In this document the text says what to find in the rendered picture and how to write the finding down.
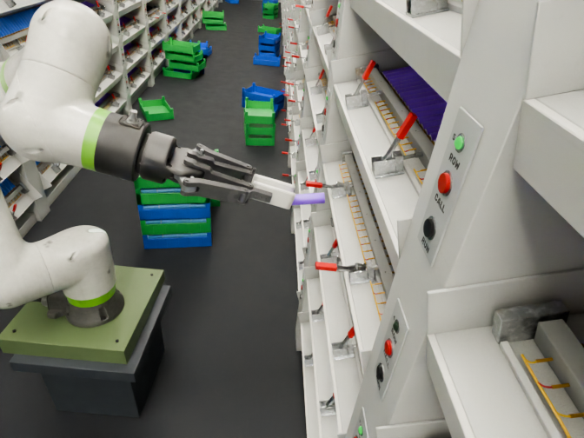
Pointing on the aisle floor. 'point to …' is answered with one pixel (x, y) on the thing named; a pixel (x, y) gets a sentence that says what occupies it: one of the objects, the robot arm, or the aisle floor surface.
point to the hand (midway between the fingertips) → (272, 191)
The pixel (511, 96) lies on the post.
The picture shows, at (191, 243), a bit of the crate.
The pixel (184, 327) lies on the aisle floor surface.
